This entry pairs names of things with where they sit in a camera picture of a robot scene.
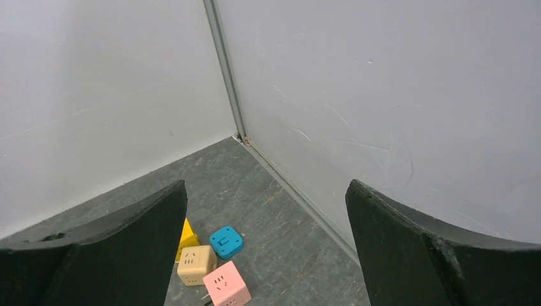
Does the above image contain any light blue cube adapter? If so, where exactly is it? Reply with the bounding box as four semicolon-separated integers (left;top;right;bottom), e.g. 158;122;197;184
209;226;244;260

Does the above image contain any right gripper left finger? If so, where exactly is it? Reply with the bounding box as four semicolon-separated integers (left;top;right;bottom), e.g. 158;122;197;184
1;180;188;305

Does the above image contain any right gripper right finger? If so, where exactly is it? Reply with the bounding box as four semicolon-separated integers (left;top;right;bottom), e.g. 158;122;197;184
345;180;540;305

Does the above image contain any light pink cube adapter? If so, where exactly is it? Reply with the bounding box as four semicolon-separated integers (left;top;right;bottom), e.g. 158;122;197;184
203;261;252;306

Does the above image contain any aluminium corner post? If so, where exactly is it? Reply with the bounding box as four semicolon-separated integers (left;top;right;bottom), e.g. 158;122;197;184
203;0;249;145

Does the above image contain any yellow cube adapter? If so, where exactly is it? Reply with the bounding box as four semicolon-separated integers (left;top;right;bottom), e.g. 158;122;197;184
175;218;200;262

